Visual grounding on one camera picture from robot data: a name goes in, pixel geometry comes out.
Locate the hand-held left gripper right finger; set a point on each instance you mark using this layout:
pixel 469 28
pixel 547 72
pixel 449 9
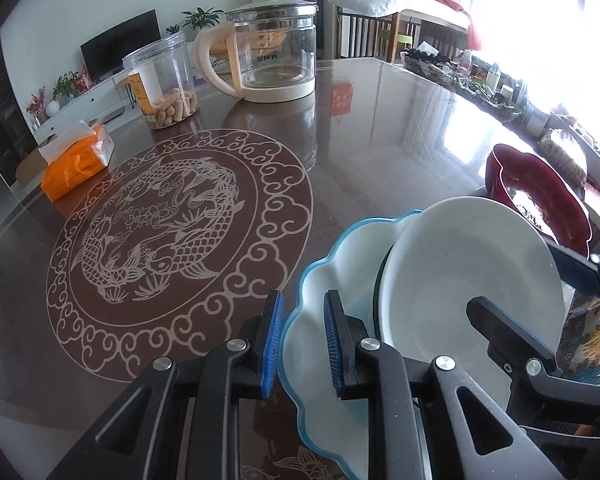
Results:
pixel 332 345

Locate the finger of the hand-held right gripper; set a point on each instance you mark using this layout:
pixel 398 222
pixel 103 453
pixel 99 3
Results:
pixel 510 332
pixel 580 272

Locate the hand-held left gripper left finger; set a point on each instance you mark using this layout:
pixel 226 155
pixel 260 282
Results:
pixel 272 345

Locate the red flower-shaped plate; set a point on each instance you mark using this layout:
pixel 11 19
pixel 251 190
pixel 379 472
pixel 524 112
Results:
pixel 495 170
pixel 555 220

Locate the blue-rimmed flower-shaped plate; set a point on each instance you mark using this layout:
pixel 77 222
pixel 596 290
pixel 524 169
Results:
pixel 350 265

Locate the white round plate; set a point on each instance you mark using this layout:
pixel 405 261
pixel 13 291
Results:
pixel 455 270

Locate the floral blanket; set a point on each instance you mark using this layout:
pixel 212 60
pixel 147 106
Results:
pixel 592 345

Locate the clear bag of snacks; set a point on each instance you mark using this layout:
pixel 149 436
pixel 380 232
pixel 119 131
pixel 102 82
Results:
pixel 565 156

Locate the tray of small bottles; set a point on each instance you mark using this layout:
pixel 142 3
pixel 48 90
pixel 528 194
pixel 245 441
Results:
pixel 480 91

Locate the glass bowl with dark items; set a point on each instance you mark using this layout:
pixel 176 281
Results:
pixel 425 62

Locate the orange tissue pack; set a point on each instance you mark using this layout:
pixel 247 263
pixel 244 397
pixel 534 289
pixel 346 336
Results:
pixel 75 165

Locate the clear plastic jar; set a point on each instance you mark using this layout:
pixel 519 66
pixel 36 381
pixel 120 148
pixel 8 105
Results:
pixel 165 80

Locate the green stool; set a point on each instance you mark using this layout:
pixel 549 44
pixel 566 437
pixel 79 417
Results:
pixel 404 39

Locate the red cloth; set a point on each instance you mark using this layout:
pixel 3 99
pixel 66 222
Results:
pixel 445 4

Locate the cardboard box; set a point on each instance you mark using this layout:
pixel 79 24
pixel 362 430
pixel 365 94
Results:
pixel 27 167

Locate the orange lounge chair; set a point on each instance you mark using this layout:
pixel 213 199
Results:
pixel 219 46

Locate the white television cabinet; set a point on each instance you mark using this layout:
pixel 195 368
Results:
pixel 80 107

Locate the white vase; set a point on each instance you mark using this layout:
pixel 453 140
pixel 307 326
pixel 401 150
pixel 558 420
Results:
pixel 53 107

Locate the red white box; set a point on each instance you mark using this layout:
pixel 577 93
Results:
pixel 83 80

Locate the small green potted plant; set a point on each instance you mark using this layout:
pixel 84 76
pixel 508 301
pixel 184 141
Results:
pixel 172 29

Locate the potted plant with red decorations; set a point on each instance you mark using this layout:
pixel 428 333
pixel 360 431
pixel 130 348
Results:
pixel 65 85

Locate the large green potted plant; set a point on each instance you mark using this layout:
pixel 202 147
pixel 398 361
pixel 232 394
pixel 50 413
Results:
pixel 202 17

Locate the red flower bunch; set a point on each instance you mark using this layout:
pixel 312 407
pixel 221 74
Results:
pixel 36 105

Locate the black television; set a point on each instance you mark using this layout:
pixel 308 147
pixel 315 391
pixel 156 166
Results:
pixel 120 42

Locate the wooden slatted bed frame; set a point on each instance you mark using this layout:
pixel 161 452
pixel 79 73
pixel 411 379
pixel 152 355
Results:
pixel 360 30

